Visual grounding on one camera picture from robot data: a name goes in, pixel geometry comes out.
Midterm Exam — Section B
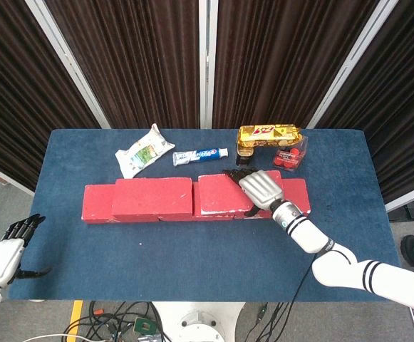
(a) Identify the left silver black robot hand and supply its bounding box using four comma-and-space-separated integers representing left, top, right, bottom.
0, 213, 53, 286

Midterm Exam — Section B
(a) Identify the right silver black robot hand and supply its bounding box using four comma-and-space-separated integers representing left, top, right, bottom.
222, 168, 285, 217

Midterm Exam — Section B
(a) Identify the red foam brick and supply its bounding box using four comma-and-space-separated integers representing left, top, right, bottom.
234, 178, 311, 219
156, 181, 237, 222
82, 184, 157, 224
111, 177, 193, 217
193, 170, 284, 217

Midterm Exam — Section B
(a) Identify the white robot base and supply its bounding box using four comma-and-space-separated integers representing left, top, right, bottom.
152, 301, 245, 342

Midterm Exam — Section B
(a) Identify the dark tin can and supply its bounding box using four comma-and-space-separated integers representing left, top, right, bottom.
235, 144, 257, 168

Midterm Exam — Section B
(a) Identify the clear box of red capsules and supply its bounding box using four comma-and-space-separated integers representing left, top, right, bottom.
271, 135, 309, 172

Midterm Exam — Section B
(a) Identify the gold biscuit pack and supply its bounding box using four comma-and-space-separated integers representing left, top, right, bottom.
237, 124, 303, 147

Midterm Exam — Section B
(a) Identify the blue white toothpaste tube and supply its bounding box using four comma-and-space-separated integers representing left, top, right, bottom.
172, 147, 229, 167

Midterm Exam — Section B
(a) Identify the yellow floor tape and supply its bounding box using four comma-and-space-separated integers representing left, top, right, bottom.
66, 301, 84, 336

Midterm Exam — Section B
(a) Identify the white green snack bag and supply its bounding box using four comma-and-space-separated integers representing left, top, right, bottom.
115, 123, 176, 182

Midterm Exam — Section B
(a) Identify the brown pleated partition panel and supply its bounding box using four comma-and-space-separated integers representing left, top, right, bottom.
44, 0, 203, 130
0, 0, 103, 193
315, 0, 414, 204
212, 0, 381, 130

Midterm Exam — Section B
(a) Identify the blue table cloth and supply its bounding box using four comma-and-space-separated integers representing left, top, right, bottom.
7, 128, 407, 303

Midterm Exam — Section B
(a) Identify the green circuit board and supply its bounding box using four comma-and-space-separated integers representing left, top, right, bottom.
134, 316, 156, 334

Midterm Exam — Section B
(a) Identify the white partition base rail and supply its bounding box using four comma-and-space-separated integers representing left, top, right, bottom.
0, 158, 35, 196
384, 190, 414, 213

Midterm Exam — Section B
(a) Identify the long black cable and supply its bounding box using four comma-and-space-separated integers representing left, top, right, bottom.
252, 263, 316, 342

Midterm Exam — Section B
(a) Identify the white partition post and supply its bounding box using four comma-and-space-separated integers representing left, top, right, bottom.
198, 0, 219, 130
24, 0, 112, 130
306, 0, 400, 130

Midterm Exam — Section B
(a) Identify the tangled black cable bundle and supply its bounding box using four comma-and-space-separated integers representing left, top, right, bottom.
63, 301, 172, 342

